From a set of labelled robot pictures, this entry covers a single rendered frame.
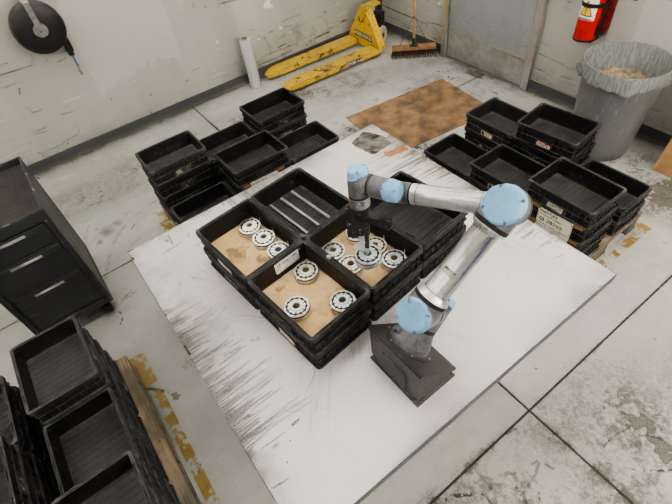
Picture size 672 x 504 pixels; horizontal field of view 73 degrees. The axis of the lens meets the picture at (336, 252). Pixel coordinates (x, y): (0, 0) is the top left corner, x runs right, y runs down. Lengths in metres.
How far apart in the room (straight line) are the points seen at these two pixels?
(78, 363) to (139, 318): 0.76
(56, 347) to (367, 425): 1.59
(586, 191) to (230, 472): 2.40
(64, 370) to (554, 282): 2.22
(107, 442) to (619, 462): 2.28
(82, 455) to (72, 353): 0.48
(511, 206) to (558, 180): 1.64
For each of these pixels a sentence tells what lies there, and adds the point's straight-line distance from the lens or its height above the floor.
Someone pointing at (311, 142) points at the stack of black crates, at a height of 0.38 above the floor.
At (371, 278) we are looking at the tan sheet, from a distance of 1.87.
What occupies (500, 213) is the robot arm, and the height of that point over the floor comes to 1.39.
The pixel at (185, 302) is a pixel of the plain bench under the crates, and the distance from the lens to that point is 2.16.
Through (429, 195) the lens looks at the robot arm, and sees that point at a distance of 1.56.
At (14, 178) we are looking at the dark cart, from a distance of 3.13.
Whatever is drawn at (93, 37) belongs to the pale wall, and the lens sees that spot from 4.61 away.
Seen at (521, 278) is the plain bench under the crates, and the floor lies 0.70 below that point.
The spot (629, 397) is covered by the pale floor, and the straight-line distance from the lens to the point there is 2.78.
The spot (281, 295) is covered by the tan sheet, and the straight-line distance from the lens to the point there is 1.87.
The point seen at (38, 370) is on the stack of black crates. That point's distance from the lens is 2.60.
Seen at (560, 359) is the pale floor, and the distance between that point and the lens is 2.76.
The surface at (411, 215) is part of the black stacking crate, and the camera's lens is 2.12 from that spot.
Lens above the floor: 2.29
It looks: 48 degrees down
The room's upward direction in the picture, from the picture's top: 8 degrees counter-clockwise
